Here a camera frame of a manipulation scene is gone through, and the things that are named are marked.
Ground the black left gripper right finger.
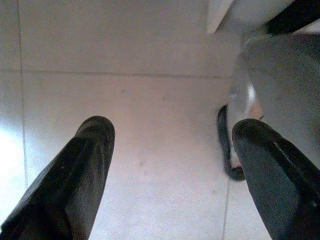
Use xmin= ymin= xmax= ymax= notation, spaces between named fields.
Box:
xmin=231 ymin=118 xmax=320 ymax=240

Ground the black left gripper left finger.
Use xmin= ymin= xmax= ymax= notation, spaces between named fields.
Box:
xmin=0 ymin=115 xmax=116 ymax=240

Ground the loose black robot cable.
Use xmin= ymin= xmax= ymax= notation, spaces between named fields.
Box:
xmin=216 ymin=104 xmax=246 ymax=181

